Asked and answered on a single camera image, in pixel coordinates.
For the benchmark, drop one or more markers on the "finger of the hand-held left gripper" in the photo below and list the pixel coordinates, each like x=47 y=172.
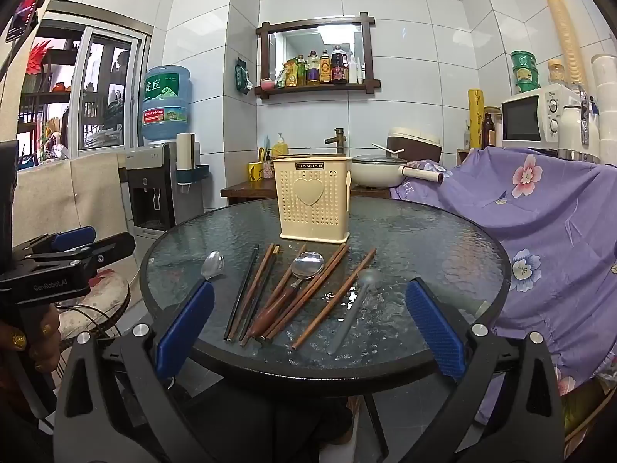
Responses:
x=72 y=238
x=113 y=248

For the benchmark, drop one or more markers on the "sleeve of paper cups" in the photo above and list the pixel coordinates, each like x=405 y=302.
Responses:
x=564 y=33

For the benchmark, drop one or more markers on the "purple floral cloth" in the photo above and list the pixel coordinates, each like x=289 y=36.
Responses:
x=530 y=231

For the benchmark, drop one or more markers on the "bronze faucet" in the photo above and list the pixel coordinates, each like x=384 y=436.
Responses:
x=340 y=142

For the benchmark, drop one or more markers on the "wooden framed mirror shelf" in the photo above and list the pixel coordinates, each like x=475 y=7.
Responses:
x=369 y=53

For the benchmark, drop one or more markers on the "smartphone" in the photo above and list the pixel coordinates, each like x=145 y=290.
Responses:
x=24 y=17

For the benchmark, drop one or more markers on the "yellow roll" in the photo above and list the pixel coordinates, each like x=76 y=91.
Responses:
x=476 y=120

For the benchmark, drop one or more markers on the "white pot with glass lid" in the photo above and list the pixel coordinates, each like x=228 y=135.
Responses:
x=376 y=176

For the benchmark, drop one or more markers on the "white squeeze bottle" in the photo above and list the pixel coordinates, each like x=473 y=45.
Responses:
x=360 y=70
x=353 y=71

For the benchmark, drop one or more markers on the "teal cup holder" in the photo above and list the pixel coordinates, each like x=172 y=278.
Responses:
x=195 y=172

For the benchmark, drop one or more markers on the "dark wooden display shelf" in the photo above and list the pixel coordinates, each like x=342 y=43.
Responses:
x=48 y=99

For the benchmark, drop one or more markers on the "amber bottle with yellow label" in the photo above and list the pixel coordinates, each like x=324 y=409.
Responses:
x=326 y=71

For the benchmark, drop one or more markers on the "brown and white rice cooker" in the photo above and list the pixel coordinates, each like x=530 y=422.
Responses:
x=419 y=147

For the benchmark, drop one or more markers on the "white paper cup tube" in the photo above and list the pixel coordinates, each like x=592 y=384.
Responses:
x=184 y=154

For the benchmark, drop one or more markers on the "wooden box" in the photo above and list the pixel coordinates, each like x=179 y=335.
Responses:
x=462 y=156

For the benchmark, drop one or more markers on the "small metal spoon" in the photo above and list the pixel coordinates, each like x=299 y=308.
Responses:
x=212 y=264

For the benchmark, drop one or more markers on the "bottle with purple label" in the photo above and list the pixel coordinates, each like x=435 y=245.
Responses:
x=313 y=73

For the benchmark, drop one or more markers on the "red artificial flower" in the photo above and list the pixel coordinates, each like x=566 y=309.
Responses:
x=39 y=55

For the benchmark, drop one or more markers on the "green hanging packet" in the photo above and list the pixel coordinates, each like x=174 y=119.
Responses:
x=242 y=77

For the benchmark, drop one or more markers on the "yellow soap pump bottle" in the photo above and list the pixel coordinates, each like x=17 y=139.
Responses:
x=280 y=148

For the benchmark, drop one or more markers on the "translucent plastic spoon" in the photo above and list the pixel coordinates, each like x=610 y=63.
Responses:
x=370 y=277

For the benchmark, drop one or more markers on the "jar with yellow contents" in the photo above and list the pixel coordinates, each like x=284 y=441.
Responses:
x=556 y=75

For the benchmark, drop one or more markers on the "grey water dispenser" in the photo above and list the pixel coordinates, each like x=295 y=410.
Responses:
x=144 y=193

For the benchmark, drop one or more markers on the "white kettle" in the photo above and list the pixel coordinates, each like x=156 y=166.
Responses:
x=571 y=130

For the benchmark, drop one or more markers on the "floral round stool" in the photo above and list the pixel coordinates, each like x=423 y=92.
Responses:
x=96 y=299

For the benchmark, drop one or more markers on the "yellow cup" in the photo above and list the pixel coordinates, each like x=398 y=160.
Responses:
x=254 y=172

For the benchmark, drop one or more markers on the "yellow snack packet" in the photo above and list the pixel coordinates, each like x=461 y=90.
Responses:
x=290 y=75

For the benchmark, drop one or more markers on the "white microwave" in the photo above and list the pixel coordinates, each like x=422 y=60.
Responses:
x=520 y=118

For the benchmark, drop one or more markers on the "dark wooden sink counter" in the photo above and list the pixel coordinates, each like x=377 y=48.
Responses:
x=250 y=190

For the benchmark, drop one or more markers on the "blue water jug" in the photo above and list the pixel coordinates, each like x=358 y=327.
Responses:
x=166 y=106

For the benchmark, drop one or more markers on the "sliding window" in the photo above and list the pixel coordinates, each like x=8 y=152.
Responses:
x=103 y=82

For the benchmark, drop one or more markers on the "beige cloth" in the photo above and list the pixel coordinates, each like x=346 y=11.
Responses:
x=82 y=193

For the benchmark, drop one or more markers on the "small clear bottle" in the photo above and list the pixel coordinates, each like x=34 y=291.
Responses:
x=467 y=137

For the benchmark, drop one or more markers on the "person's left hand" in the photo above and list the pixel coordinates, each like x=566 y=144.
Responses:
x=48 y=347

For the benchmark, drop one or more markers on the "cream plastic utensil holder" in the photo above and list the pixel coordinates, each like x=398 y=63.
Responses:
x=313 y=217

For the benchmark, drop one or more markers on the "pink bowl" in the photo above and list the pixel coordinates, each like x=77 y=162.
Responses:
x=267 y=85

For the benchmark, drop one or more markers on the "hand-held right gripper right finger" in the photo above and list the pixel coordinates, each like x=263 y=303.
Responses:
x=436 y=330

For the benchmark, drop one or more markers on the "dark soy sauce bottle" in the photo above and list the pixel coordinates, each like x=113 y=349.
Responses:
x=339 y=70

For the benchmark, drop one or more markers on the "green oil bottle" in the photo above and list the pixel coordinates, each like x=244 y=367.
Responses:
x=301 y=72

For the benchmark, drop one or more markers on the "brown glass bottle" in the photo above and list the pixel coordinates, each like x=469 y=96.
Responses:
x=488 y=132

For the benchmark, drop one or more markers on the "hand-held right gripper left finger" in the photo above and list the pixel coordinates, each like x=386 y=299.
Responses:
x=185 y=330

